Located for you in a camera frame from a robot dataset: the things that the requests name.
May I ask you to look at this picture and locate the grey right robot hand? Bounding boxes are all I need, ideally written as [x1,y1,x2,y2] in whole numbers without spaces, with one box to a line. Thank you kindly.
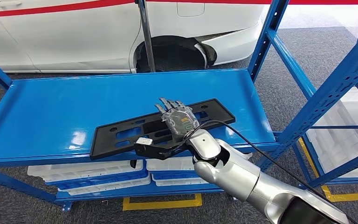
[154,97,200,141]

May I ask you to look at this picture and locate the black plastic plate frame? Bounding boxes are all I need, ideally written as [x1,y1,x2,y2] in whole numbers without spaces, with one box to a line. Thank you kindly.
[89,98,236,161]

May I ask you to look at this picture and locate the yellow floor tape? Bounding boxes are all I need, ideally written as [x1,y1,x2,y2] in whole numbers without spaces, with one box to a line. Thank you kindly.
[122,194,203,211]
[298,137,358,202]

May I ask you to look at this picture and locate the grey metal pole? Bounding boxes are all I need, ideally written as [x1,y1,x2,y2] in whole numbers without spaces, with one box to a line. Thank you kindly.
[135,0,157,73]

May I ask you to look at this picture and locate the white car with red stripe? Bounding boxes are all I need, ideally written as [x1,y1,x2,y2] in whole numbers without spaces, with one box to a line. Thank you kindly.
[0,0,264,74]

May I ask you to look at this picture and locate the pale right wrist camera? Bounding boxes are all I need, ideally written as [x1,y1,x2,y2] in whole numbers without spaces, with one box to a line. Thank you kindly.
[135,137,153,147]

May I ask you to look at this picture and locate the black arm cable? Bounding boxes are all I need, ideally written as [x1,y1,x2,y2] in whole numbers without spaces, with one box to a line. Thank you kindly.
[179,119,357,224]

